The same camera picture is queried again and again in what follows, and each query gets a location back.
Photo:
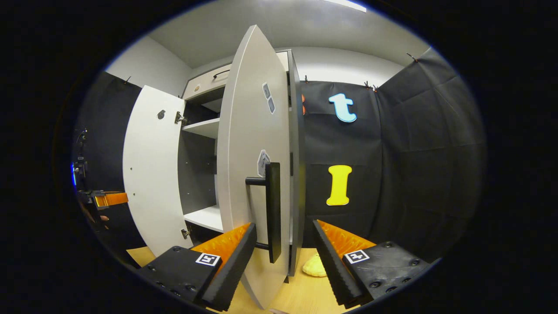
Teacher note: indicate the black backdrop cloth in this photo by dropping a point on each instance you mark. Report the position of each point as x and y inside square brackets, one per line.
[109, 131]
[414, 174]

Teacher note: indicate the white cabinet drawer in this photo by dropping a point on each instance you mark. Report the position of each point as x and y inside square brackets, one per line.
[205, 85]

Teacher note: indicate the metal door hinge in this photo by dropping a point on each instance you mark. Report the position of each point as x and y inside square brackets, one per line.
[185, 233]
[180, 118]

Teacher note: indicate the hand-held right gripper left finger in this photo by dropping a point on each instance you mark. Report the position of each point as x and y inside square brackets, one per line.
[231, 268]

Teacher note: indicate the dark stand with blue light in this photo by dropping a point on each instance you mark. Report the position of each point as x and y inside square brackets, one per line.
[79, 168]

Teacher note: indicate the pale yellow soft object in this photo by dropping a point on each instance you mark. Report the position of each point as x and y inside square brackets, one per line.
[314, 266]

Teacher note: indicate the white and grey cabinet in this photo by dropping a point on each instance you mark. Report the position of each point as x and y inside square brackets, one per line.
[297, 174]

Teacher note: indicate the long ceiling light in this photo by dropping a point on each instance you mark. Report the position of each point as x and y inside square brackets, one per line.
[346, 4]

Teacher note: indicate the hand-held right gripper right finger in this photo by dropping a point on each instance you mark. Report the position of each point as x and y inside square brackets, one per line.
[333, 266]

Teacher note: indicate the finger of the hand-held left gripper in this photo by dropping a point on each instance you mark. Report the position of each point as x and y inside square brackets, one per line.
[113, 199]

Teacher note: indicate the white cabinet shelf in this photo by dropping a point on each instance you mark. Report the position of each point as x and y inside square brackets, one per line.
[205, 127]
[209, 218]

